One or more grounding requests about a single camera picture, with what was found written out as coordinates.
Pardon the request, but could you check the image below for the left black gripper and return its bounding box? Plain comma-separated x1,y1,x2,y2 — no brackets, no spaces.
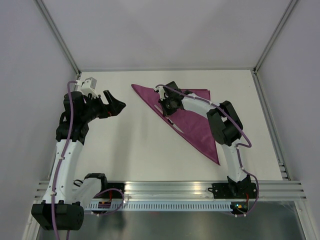
80,90,126,123

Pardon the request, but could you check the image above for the knife with pink handle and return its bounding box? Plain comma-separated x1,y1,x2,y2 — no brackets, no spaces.
154,105,184,134

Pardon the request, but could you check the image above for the purple cloth napkin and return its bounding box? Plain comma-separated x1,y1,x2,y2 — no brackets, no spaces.
131,84,220,165

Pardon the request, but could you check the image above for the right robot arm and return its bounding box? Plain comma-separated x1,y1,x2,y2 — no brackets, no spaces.
154,81,252,198

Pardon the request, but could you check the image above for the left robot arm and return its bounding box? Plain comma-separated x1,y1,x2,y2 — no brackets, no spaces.
31,90,126,232

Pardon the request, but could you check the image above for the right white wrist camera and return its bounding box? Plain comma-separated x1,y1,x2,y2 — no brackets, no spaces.
154,85,166,101

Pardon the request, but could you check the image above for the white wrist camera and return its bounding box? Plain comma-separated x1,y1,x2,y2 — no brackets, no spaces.
154,85,166,101
75,77,100,99

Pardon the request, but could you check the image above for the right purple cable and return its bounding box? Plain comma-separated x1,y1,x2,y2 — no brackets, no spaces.
154,84,260,218

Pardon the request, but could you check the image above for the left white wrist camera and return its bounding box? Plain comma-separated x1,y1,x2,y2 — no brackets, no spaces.
75,77,100,99

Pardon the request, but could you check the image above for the aluminium front rail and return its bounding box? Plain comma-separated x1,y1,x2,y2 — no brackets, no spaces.
34,180,308,201

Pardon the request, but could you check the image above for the aluminium rail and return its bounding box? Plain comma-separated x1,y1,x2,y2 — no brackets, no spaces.
251,70,292,181
34,180,308,201

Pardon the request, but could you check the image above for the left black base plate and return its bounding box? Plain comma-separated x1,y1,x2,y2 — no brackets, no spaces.
99,182,125,201

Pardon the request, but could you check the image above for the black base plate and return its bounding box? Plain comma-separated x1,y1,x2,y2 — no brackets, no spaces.
99,182,125,201
211,183,258,199

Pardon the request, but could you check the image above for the right side aluminium rail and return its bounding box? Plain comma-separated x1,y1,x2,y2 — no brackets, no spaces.
251,70,292,181

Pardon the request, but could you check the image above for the white slotted cable duct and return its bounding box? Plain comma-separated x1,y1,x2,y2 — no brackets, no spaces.
85,201,232,212

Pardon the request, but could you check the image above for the left aluminium frame post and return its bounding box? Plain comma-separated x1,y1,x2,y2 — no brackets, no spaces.
34,0,81,78

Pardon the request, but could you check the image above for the aluminium frame post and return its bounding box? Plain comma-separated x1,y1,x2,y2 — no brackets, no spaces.
34,0,81,78
252,0,300,74

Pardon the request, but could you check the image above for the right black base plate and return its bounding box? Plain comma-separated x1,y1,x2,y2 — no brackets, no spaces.
211,183,258,199

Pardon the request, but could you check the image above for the right aluminium frame post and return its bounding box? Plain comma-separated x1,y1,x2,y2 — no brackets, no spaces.
252,0,300,74

